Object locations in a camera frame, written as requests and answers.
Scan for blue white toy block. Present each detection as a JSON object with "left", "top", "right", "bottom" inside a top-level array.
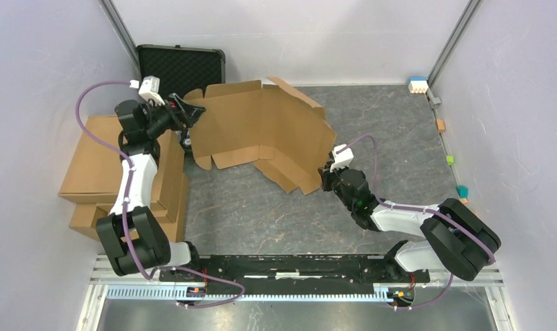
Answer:
[{"left": 407, "top": 77, "right": 429, "bottom": 94}]

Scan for teal small block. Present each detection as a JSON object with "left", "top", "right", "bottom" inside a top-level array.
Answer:
[{"left": 456, "top": 185, "right": 469, "bottom": 199}]

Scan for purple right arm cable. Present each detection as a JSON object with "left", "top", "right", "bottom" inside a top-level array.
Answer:
[{"left": 347, "top": 133, "right": 496, "bottom": 310}]

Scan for leaning folded cardboard box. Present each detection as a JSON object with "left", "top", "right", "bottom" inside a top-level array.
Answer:
[{"left": 150, "top": 130, "right": 185, "bottom": 211}]

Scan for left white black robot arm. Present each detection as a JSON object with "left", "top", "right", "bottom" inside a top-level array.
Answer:
[{"left": 96, "top": 93, "right": 206, "bottom": 279}]

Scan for aluminium frame rail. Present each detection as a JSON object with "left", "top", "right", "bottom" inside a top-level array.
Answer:
[{"left": 88, "top": 258, "right": 505, "bottom": 303}]

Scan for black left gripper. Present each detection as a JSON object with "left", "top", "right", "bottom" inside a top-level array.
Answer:
[{"left": 144, "top": 94, "right": 205, "bottom": 138}]

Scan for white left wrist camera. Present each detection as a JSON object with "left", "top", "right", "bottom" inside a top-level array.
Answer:
[{"left": 130, "top": 76, "right": 165, "bottom": 106}]

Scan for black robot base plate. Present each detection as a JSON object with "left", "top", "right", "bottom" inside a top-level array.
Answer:
[{"left": 159, "top": 254, "right": 430, "bottom": 296}]

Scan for black poker chip case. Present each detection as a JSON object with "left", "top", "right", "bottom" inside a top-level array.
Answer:
[{"left": 136, "top": 45, "right": 225, "bottom": 97}]

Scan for large folded cardboard box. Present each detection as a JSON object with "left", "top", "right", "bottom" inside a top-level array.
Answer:
[{"left": 58, "top": 115, "right": 123, "bottom": 204}]

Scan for grey wall bracket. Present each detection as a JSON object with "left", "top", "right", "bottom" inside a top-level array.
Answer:
[{"left": 425, "top": 88, "right": 442, "bottom": 110}]

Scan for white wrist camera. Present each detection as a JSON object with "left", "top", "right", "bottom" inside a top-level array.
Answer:
[
  {"left": 130, "top": 76, "right": 165, "bottom": 106},
  {"left": 329, "top": 144, "right": 354, "bottom": 172}
]

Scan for lower stacked cardboard boxes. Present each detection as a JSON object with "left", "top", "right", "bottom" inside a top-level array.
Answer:
[{"left": 69, "top": 174, "right": 190, "bottom": 243}]

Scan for brown cardboard box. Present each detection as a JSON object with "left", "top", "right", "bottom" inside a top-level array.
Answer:
[{"left": 183, "top": 77, "right": 336, "bottom": 194}]

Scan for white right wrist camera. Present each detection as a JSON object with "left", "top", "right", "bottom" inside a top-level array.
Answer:
[{"left": 329, "top": 144, "right": 354, "bottom": 172}]

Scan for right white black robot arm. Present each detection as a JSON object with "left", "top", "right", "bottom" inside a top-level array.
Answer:
[{"left": 318, "top": 166, "right": 502, "bottom": 281}]

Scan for orange wooden block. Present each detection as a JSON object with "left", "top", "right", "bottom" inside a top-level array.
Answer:
[{"left": 436, "top": 119, "right": 446, "bottom": 134}]

